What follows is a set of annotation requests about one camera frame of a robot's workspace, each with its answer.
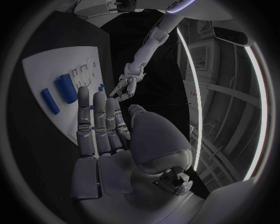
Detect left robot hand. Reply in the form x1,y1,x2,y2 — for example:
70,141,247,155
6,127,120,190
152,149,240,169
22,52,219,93
109,73,141,102

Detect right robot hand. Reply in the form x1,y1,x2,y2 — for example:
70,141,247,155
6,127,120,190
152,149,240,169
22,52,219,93
70,86,207,224

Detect white task board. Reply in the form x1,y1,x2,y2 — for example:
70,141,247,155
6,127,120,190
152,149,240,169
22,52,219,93
21,46,106,146

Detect large blue cylinder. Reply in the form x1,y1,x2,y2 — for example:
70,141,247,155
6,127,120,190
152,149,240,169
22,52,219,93
54,73,79,105

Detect small blue cylinder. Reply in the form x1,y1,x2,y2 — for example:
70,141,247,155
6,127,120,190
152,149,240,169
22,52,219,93
40,88,61,115

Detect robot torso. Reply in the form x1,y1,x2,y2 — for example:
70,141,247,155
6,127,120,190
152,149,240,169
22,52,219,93
162,0,250,47

